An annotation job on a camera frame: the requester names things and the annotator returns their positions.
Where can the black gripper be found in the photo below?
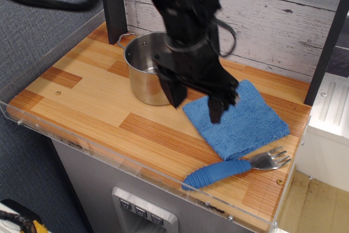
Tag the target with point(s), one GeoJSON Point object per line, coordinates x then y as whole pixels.
{"type": "Point", "coordinates": [196, 66]}

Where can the blue cloth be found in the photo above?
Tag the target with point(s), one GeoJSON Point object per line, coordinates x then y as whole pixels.
{"type": "Point", "coordinates": [243, 128]}

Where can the metal pot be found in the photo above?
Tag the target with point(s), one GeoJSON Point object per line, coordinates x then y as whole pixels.
{"type": "Point", "coordinates": [138, 54]}

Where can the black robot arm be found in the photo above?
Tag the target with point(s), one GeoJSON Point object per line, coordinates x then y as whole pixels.
{"type": "Point", "coordinates": [187, 21]}

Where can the grey cabinet front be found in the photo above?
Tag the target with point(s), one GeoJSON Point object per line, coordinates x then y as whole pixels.
{"type": "Point", "coordinates": [93, 180]}

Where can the silver control panel with buttons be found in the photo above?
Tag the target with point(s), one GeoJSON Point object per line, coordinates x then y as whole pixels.
{"type": "Point", "coordinates": [136, 214]}

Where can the white block beside table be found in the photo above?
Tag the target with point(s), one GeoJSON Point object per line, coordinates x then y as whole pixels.
{"type": "Point", "coordinates": [323, 151]}

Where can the black and yellow object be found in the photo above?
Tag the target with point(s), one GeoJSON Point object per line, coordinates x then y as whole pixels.
{"type": "Point", "coordinates": [17, 218]}

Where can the blue handled metal fork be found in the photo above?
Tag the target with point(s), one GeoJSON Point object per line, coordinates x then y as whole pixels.
{"type": "Point", "coordinates": [207, 175]}

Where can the clear acrylic guard rail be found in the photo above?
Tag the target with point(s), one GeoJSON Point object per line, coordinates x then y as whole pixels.
{"type": "Point", "coordinates": [80, 93]}

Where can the right black frame post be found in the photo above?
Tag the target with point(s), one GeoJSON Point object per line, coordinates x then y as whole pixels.
{"type": "Point", "coordinates": [326, 54]}

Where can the black frame post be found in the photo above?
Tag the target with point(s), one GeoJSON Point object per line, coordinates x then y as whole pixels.
{"type": "Point", "coordinates": [326, 54]}
{"type": "Point", "coordinates": [115, 17]}

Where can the left black frame post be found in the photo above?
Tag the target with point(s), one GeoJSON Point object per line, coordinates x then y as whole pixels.
{"type": "Point", "coordinates": [115, 17]}

